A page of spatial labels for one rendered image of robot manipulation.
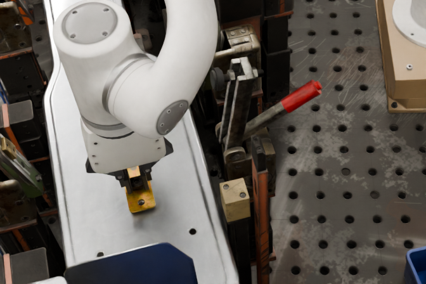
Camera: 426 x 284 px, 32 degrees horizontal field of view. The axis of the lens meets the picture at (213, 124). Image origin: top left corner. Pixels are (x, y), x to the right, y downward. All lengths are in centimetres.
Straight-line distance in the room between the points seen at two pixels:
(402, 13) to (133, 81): 86
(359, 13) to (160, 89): 97
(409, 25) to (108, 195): 73
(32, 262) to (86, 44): 40
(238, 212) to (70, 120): 32
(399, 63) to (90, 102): 77
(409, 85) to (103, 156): 70
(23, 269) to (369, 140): 72
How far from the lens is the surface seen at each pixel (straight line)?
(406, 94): 150
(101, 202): 110
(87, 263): 68
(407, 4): 158
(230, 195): 100
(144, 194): 108
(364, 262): 137
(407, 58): 149
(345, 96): 155
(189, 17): 78
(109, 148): 96
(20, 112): 123
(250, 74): 92
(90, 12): 83
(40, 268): 109
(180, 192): 108
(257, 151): 88
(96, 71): 81
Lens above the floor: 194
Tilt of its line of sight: 55 degrees down
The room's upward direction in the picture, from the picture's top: 7 degrees counter-clockwise
